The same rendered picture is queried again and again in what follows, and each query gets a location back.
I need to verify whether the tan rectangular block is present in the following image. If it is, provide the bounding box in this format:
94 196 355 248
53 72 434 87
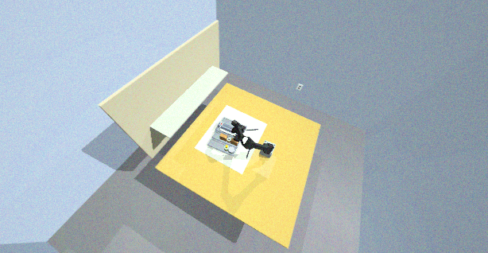
230 138 238 146
219 133 228 142

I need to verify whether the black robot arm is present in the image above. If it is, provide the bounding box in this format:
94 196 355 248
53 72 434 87
231 119 274 154

